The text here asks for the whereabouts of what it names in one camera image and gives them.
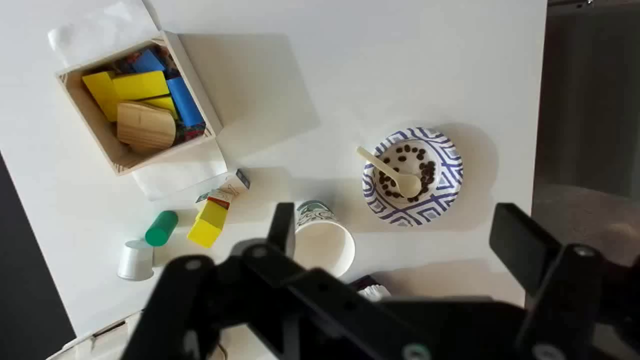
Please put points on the blue patterned paper bowl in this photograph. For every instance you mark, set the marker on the blue patterned paper bowl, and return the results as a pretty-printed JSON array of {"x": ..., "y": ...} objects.
[{"x": 447, "y": 180}]

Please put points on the white paper sheet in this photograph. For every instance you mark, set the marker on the white paper sheet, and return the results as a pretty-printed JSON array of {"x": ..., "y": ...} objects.
[{"x": 180, "y": 180}]

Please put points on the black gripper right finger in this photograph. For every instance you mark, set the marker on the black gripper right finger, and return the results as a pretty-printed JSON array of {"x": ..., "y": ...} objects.
[{"x": 567, "y": 300}]

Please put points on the blue small block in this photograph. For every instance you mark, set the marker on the blue small block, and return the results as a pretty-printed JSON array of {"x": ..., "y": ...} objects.
[{"x": 147, "y": 60}]

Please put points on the white packet with blue square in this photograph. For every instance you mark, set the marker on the white packet with blue square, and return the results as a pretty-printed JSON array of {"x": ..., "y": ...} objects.
[{"x": 231, "y": 183}]

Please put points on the green cylinder block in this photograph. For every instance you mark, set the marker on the green cylinder block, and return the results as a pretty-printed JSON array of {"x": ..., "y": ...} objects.
[{"x": 160, "y": 229}]

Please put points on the patterned paper coffee cup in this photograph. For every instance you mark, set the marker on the patterned paper coffee cup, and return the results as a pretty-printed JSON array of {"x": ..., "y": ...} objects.
[{"x": 327, "y": 246}]

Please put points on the cream plastic spoon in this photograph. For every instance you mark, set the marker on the cream plastic spoon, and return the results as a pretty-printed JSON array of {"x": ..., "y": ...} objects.
[{"x": 392, "y": 175}]

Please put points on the blue long block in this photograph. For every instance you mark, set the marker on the blue long block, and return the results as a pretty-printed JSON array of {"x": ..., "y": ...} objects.
[{"x": 185, "y": 103}]

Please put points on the black sofa bench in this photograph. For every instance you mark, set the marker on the black sofa bench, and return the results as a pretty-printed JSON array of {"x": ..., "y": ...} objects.
[{"x": 26, "y": 286}]

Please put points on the white creamer capsule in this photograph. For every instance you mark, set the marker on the white creamer capsule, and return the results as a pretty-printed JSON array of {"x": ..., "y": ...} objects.
[{"x": 134, "y": 261}]

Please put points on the wooden half-cylinder block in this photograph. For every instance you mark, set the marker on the wooden half-cylinder block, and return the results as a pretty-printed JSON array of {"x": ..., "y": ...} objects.
[{"x": 145, "y": 126}]

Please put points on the red small block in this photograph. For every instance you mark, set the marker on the red small block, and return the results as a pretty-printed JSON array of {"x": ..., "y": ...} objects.
[{"x": 219, "y": 201}]

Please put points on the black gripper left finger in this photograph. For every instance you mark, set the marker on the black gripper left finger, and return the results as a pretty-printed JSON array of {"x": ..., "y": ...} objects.
[{"x": 200, "y": 313}]

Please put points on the dark coffee beans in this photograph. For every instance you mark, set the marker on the dark coffee beans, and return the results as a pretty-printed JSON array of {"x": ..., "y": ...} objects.
[{"x": 427, "y": 173}]

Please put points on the yellow cuboid block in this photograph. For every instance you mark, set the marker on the yellow cuboid block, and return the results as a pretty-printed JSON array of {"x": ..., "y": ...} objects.
[{"x": 207, "y": 227}]

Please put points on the white open box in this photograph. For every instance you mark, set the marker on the white open box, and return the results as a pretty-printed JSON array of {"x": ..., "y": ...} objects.
[{"x": 200, "y": 92}]

